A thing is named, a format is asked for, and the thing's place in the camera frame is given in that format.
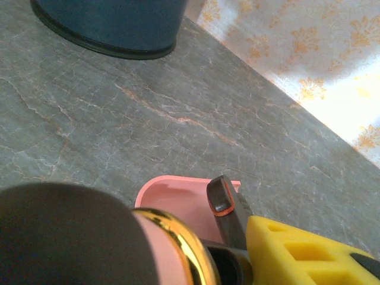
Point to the black cartoon face hand brush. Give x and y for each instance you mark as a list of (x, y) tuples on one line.
[(59, 237)]

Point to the dark blue waste bin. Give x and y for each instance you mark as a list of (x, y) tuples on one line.
[(118, 23)]

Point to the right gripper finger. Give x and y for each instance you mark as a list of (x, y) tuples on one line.
[(297, 261)]

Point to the pink plastic dustpan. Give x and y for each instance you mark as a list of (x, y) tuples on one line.
[(178, 205)]

